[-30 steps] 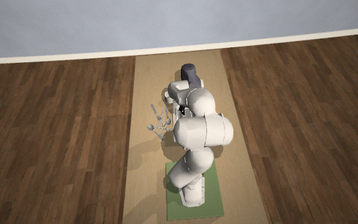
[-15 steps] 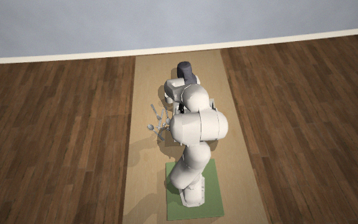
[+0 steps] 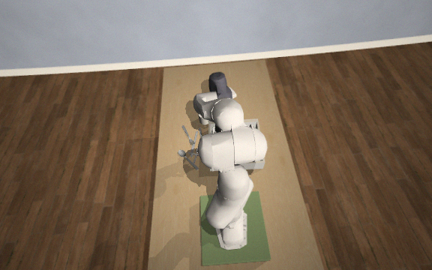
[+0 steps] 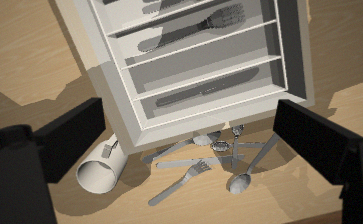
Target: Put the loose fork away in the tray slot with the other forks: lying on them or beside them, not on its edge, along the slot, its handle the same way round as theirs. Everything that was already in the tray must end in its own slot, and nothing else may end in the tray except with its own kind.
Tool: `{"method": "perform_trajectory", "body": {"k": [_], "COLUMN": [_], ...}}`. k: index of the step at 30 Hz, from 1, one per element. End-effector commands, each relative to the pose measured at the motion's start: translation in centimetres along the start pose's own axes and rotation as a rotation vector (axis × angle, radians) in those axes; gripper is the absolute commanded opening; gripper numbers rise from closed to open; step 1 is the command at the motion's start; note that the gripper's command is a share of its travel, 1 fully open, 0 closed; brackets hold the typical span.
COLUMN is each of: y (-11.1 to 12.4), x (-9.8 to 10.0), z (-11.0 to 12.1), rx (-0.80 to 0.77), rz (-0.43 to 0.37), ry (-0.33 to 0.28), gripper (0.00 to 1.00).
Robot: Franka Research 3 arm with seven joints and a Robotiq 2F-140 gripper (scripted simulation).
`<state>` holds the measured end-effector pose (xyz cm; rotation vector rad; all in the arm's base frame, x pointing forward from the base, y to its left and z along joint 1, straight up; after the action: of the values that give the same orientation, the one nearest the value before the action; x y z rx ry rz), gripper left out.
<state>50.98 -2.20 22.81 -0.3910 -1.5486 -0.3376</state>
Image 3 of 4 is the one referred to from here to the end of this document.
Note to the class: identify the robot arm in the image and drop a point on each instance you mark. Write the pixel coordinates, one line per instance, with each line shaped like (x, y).
(224, 151)

